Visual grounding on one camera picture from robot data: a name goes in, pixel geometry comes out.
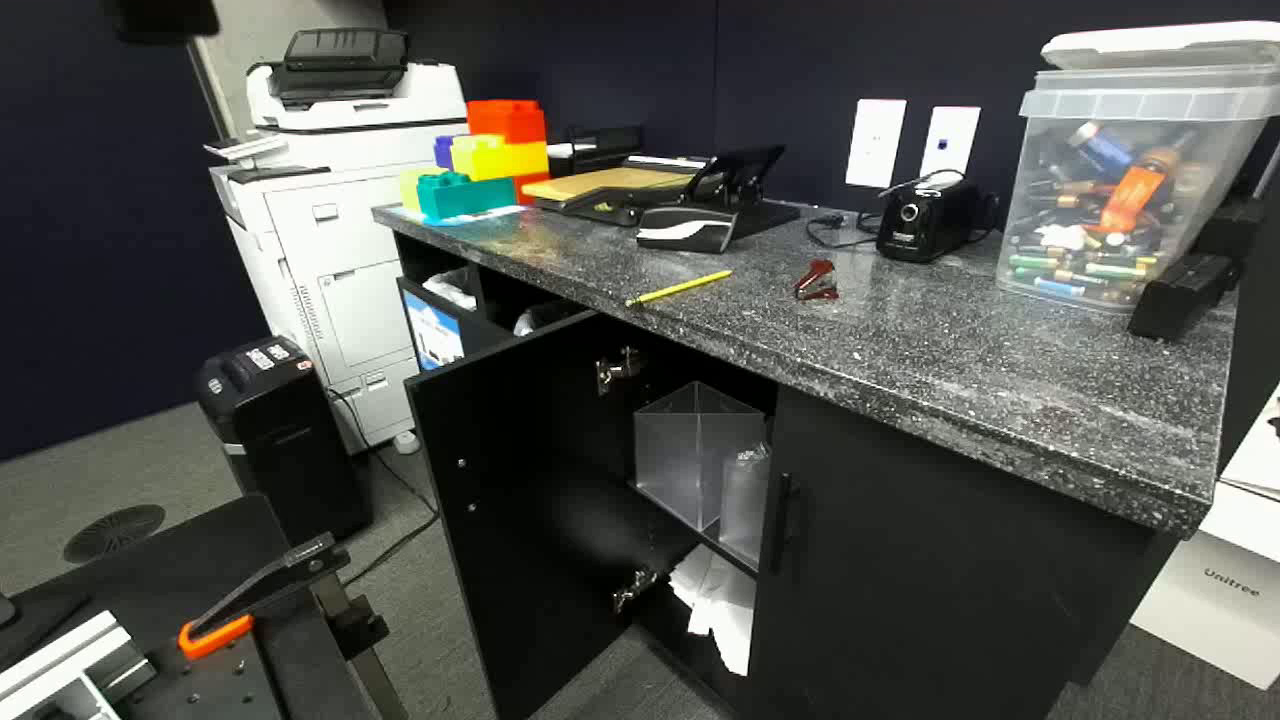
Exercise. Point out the clear plastic marker container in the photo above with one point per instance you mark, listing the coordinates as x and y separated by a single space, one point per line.
1122 201

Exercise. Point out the wooden paper cutter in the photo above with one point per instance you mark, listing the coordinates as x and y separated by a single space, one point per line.
606 187

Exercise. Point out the aluminium extrusion frame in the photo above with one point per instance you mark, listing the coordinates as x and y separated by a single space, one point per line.
62 664

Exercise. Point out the white office printer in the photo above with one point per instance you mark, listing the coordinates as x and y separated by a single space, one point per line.
335 266

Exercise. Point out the black paper shredder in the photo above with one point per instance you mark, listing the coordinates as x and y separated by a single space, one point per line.
286 442

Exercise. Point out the green plastic block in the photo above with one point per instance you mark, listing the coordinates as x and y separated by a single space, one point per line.
461 196

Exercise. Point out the white cardboard box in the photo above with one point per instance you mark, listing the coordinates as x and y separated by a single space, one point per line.
1221 587

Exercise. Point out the black cabinet with granite top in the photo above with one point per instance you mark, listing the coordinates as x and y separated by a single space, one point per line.
962 562

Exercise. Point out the black clamp with orange tip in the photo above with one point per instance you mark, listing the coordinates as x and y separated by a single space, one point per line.
265 587

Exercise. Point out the crumpled white paper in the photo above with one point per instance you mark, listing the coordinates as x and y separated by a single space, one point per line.
717 607

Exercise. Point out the white container lid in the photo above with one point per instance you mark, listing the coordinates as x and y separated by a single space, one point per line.
1163 47

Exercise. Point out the black cabinet door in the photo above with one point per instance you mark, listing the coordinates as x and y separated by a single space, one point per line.
514 533

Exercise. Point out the colourful toy block stack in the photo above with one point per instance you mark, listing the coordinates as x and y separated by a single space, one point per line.
507 120

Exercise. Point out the yellow pencil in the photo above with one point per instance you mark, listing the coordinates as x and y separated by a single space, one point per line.
677 284

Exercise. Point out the white wall plate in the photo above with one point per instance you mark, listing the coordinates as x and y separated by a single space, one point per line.
950 138
872 143

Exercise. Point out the yellow plastic bin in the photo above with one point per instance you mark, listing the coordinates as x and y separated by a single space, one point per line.
499 158

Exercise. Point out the clear plastic box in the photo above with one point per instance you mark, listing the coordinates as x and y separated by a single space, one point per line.
692 446

